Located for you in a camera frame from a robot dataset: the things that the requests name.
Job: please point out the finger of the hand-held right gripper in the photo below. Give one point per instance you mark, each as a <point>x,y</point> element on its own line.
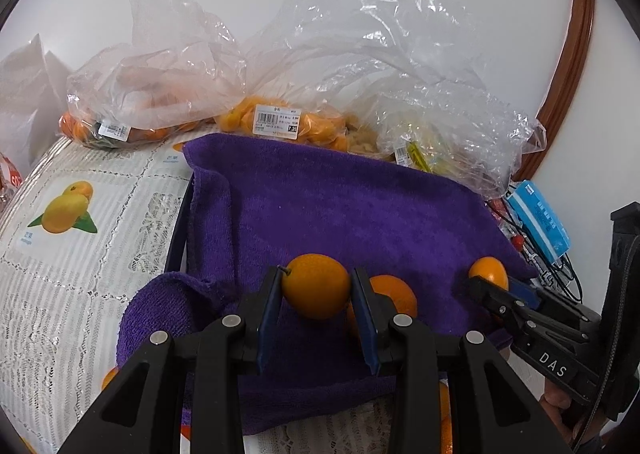
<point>500,306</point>
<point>527,294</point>

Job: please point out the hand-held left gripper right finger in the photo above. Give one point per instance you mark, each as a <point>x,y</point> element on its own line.
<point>367,324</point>

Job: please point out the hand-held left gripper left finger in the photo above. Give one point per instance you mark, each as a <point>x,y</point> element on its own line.
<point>267,314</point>

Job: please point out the oval orange mandarin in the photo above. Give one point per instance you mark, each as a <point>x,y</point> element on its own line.
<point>395,296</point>

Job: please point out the large orange mandarin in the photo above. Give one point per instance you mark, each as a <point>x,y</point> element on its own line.
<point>316,286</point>

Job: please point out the purple towel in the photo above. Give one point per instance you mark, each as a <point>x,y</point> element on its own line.
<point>350,204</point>

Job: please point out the clear bag of red fruits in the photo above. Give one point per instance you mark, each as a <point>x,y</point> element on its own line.
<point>496,206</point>

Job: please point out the person's right hand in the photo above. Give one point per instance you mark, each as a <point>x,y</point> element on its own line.
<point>560,404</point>

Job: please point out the small red fruit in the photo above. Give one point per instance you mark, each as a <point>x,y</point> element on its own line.
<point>519,240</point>

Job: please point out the blue tissue pack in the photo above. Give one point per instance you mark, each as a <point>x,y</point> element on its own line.
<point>540,221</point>

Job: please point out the clear bag of yellow fruit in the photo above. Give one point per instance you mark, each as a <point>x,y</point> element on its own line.
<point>440,148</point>

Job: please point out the clear bag of kumquats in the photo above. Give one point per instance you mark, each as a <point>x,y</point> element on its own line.
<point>310,126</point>

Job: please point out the clear bag of mandarins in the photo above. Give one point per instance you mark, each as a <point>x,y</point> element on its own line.
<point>150,83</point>

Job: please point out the red and white packet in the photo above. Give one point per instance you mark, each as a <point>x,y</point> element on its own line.
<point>7,178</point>

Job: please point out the white plastic bag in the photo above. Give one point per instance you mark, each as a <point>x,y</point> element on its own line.
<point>30,98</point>

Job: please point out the brown wooden door frame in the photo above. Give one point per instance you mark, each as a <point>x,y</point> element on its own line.
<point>575,58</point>

